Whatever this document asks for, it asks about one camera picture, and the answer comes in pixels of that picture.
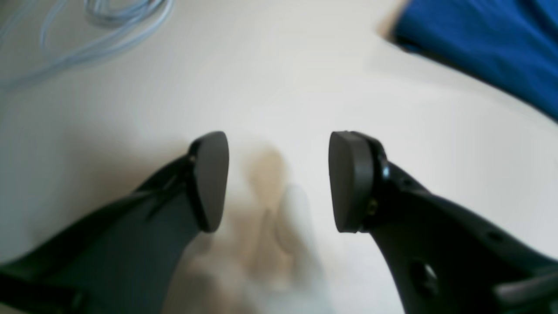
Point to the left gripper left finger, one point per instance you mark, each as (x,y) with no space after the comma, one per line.
(120,258)

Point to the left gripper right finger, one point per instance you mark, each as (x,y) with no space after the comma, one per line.
(443,258)

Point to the dark blue t-shirt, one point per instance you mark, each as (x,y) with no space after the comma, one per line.
(509,44)

